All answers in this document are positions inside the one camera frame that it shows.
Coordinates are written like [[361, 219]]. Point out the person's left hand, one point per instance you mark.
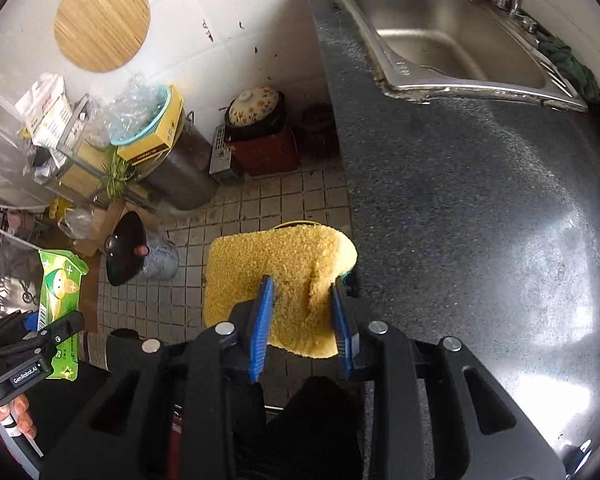
[[20, 417]]

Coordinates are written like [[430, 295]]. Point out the large metal stockpot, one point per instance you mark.
[[185, 170]]

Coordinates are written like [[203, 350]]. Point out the grey vented metal box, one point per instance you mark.
[[222, 157]]

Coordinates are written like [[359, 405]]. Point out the green printed wrapper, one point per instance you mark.
[[60, 285]]

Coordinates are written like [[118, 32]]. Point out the white printed bag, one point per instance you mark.
[[47, 105]]

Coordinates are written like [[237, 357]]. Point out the floral ceramic pot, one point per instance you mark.
[[252, 107]]

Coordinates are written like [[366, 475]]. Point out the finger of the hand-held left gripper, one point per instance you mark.
[[2, 332], [62, 327]]

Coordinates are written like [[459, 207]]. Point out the brown cardboard box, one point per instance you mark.
[[97, 225]]

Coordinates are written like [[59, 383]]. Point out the metal storage rack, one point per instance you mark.
[[75, 130]]

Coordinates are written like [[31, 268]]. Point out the teal plastic basket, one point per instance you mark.
[[145, 132]]

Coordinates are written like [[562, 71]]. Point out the green leafy vegetable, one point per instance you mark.
[[115, 175]]

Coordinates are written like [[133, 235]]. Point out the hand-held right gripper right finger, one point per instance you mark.
[[342, 330]]

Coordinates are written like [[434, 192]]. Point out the dark green cloth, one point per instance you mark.
[[575, 67]]

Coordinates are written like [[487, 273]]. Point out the clear plastic bag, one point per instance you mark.
[[135, 100]]

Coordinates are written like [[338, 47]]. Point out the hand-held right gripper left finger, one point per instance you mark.
[[260, 330]]

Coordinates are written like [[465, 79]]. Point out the yellow cardboard box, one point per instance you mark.
[[165, 125]]

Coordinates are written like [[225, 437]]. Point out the dark brown jar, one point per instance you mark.
[[320, 127]]

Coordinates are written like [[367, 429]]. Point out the clear plastic sheet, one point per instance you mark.
[[5, 160]]

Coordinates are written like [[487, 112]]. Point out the round bamboo mat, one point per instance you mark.
[[102, 20]]

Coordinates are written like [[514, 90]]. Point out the grey metal canister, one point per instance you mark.
[[162, 260]]

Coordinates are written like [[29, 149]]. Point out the stainless steel sink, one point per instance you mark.
[[455, 45]]

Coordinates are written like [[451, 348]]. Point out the red box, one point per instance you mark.
[[270, 152]]

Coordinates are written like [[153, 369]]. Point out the yellow fluffy cloth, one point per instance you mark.
[[290, 260]]

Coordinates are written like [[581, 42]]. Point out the black wok lid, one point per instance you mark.
[[122, 250]]

